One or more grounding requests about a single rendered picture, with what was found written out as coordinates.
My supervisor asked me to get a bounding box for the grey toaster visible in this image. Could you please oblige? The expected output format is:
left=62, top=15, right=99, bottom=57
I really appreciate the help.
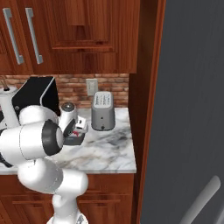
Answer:
left=90, top=90, right=116, bottom=132

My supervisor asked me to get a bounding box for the white kitchen appliance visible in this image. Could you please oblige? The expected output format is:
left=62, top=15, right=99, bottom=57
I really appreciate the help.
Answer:
left=0, top=86, right=20, bottom=130

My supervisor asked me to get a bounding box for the grey cupboard door handle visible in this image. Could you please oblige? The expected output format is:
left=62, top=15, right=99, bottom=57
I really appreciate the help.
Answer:
left=24, top=7, right=45, bottom=66
left=2, top=7, right=25, bottom=66

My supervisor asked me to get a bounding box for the dark grey fridge door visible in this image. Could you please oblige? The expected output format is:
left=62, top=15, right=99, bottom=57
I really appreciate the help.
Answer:
left=139, top=0, right=224, bottom=224

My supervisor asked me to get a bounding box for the white wall socket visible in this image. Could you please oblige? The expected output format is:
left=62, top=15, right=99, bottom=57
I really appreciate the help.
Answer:
left=85, top=78, right=100, bottom=97

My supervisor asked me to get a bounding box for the wooden wall cupboard door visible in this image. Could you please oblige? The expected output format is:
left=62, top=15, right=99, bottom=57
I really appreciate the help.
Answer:
left=0, top=0, right=34, bottom=75
left=16, top=0, right=138, bottom=75

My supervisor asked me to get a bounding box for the wooden fridge side panel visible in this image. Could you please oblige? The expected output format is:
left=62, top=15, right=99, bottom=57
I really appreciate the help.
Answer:
left=128, top=0, right=168, bottom=224

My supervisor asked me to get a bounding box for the wooden base cupboard door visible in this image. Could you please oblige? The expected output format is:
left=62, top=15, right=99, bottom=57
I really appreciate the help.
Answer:
left=76, top=200, right=134, bottom=224
left=0, top=174, right=57, bottom=224

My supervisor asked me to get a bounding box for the grey fridge door handle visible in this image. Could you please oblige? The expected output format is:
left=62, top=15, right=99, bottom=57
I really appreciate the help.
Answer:
left=178, top=174, right=222, bottom=224

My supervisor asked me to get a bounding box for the wooden drawer front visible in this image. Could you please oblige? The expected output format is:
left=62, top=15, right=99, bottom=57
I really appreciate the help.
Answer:
left=76, top=173, right=136, bottom=203

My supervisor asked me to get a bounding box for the black microwave oven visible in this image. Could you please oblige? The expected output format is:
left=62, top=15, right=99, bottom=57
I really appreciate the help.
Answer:
left=10, top=76, right=61, bottom=117

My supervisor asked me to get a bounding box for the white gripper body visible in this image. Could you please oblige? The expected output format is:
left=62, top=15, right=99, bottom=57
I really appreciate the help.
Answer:
left=76, top=115, right=89, bottom=134

